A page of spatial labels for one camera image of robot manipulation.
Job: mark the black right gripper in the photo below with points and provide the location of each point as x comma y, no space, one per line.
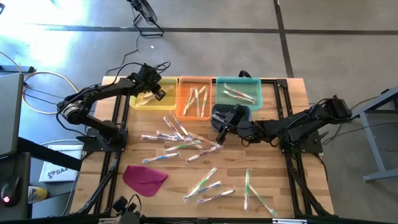
237,123

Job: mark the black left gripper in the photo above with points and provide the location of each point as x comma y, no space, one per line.
149,77

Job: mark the orange toothbrush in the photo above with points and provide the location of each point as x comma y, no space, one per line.
239,98
236,90
203,140

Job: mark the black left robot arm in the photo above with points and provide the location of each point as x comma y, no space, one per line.
99,90

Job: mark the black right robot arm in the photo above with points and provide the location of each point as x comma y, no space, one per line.
311,118

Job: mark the small dark teal bin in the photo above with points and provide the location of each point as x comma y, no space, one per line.
247,110

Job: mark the yellow plastic bin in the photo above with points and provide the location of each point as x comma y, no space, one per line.
169,104

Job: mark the orange plastic bin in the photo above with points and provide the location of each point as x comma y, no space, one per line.
186,81

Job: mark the light turquoise plastic bin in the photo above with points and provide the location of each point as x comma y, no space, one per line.
248,84

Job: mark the black table clamp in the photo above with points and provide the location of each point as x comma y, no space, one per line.
245,74

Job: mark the black floor fan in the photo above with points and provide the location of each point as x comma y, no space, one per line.
146,14

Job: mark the wrapped blue toothbrush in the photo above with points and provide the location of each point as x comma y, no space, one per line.
205,188
160,158

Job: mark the magenta cloth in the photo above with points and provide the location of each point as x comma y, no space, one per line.
143,180

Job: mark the white printed box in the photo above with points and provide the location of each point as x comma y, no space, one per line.
60,165

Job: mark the black desk bar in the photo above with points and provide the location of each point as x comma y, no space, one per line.
49,154

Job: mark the grey metal table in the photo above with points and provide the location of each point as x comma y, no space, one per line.
372,143

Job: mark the dark desk top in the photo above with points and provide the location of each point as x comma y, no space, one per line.
21,165

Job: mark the yellow spray can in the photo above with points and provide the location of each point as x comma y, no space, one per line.
37,194

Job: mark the black computer mouse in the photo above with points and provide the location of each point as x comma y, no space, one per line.
9,191

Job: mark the silver bracket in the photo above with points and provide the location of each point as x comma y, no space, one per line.
107,221
289,221

